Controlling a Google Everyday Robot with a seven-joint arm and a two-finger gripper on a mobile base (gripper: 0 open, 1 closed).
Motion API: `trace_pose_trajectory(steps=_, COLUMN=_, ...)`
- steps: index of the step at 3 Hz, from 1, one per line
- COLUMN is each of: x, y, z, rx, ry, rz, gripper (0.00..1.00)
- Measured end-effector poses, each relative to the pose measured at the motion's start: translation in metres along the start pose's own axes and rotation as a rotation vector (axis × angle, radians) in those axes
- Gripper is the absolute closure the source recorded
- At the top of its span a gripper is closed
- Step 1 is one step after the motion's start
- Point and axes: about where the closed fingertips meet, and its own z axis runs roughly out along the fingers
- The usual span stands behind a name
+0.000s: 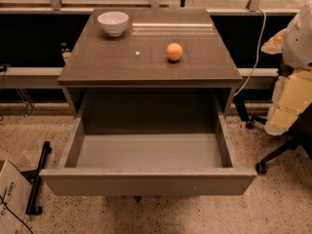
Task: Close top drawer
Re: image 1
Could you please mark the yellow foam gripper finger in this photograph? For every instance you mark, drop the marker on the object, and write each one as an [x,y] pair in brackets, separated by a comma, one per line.
[275,44]
[291,96]

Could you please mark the grey top drawer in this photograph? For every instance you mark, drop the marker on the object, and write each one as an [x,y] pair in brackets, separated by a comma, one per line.
[174,144]

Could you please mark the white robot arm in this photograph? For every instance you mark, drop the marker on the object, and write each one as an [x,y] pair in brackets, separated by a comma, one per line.
[297,49]

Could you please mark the grey drawer cabinet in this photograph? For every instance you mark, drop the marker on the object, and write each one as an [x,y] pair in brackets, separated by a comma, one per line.
[138,57]

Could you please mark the black office chair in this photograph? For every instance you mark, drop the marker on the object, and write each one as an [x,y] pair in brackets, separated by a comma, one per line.
[300,133]

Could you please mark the orange ball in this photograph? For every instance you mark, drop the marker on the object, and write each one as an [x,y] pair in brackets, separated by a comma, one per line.
[174,52]

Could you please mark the white ceramic bowl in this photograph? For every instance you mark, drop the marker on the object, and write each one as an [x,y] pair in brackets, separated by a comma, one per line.
[113,23]

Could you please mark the black metal stand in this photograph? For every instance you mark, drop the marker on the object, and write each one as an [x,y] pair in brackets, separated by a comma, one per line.
[33,176]

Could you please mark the cardboard box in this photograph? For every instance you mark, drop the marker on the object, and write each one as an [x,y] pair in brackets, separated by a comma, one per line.
[14,191]

